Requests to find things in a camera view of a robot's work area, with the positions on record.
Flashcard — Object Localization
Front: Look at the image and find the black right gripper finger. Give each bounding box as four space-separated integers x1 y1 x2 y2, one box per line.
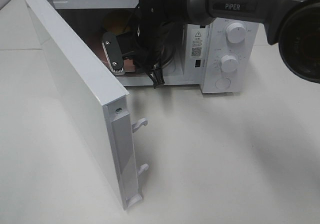
102 32 125 75

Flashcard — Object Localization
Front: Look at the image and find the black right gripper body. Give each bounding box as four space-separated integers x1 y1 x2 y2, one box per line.
132 0 191 67

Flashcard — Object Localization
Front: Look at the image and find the pink round plate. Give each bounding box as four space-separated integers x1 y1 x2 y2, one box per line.
92 29 136 74

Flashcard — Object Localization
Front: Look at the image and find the burger with sesame-free bun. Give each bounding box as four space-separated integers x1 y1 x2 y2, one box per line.
102 9 132 35

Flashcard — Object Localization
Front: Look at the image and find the white microwave door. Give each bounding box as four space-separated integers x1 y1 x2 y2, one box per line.
25 0 148 210

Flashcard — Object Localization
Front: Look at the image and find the round white door-release button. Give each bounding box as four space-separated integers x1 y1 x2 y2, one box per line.
215 78 231 90

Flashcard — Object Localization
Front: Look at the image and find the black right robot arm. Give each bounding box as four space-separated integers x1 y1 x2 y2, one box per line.
102 0 320 87

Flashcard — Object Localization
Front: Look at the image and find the glass microwave turntable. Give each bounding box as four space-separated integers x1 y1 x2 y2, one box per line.
160 45 176 68

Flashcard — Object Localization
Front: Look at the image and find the white microwave oven body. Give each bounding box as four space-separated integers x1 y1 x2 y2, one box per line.
47 0 258 93

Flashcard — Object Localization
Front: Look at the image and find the upper white power knob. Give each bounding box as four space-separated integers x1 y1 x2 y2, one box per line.
225 22 247 44

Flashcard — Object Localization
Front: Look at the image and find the lower white timer knob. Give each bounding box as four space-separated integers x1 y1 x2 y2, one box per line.
220 54 239 73

